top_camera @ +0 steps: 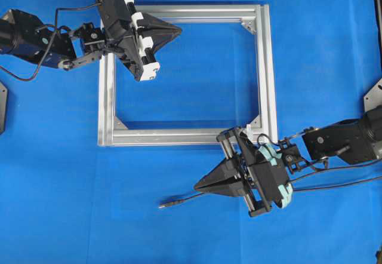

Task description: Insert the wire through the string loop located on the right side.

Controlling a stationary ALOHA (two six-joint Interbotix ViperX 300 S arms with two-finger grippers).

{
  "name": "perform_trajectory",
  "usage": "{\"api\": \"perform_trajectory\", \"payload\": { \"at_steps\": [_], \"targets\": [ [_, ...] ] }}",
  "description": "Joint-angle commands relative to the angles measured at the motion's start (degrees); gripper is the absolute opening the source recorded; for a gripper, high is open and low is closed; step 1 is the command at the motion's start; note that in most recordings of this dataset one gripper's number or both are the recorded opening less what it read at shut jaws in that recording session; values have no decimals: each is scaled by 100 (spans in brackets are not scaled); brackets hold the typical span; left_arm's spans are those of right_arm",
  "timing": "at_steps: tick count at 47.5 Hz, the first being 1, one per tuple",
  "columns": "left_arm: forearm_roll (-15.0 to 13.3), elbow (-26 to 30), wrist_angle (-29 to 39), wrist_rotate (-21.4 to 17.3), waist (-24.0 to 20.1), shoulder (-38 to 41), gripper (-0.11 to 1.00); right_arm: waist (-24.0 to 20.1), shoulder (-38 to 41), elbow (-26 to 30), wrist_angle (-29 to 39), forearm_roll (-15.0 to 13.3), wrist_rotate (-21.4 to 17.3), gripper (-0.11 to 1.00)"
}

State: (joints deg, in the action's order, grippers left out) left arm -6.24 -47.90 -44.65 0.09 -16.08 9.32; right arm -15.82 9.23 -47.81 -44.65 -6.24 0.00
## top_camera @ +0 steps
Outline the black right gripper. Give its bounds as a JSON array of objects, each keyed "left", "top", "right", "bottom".
[{"left": 194, "top": 127, "right": 272, "bottom": 217}]

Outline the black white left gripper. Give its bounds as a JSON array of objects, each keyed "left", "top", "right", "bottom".
[{"left": 109, "top": 11, "right": 181, "bottom": 81}]

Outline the black usb cable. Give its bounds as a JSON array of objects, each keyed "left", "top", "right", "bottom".
[{"left": 158, "top": 173, "right": 382, "bottom": 210}]

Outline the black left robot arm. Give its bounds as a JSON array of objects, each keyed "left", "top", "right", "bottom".
[{"left": 1, "top": 0, "right": 182, "bottom": 81}]

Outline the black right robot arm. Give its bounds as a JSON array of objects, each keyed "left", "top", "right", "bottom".
[{"left": 194, "top": 106, "right": 381, "bottom": 217}]

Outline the blue table mat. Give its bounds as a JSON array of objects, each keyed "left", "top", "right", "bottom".
[{"left": 1, "top": 0, "right": 381, "bottom": 263}]

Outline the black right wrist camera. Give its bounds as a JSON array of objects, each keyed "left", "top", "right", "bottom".
[{"left": 250, "top": 143, "right": 294, "bottom": 208}]

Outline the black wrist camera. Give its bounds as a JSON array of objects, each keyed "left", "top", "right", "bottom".
[
  {"left": 97, "top": 0, "right": 137, "bottom": 42},
  {"left": 250, "top": 143, "right": 294, "bottom": 208}
]

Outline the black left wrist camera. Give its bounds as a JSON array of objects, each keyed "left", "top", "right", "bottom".
[{"left": 97, "top": 0, "right": 137, "bottom": 42}]

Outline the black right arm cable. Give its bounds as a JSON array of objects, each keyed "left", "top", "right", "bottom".
[{"left": 257, "top": 133, "right": 382, "bottom": 184}]

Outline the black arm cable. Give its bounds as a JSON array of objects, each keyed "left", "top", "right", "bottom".
[
  {"left": 257, "top": 133, "right": 382, "bottom": 184},
  {"left": 0, "top": 2, "right": 104, "bottom": 82}
]

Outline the silver aluminium extrusion frame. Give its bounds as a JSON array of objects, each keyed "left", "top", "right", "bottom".
[{"left": 98, "top": 4, "right": 278, "bottom": 146}]

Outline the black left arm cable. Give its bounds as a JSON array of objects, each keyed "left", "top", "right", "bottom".
[{"left": 0, "top": 2, "right": 104, "bottom": 82}]

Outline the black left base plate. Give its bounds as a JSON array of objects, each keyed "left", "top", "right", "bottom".
[{"left": 0, "top": 82, "right": 8, "bottom": 134}]

